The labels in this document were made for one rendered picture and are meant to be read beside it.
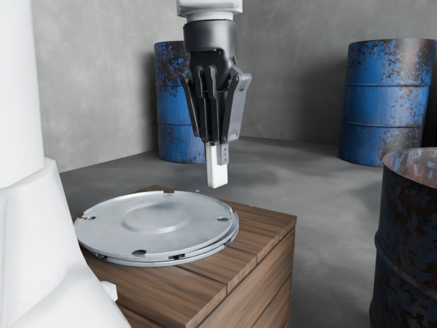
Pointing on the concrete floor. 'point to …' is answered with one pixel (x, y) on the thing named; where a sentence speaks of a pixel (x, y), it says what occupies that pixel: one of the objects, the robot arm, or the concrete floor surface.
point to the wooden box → (212, 278)
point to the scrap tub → (406, 242)
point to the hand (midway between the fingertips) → (216, 163)
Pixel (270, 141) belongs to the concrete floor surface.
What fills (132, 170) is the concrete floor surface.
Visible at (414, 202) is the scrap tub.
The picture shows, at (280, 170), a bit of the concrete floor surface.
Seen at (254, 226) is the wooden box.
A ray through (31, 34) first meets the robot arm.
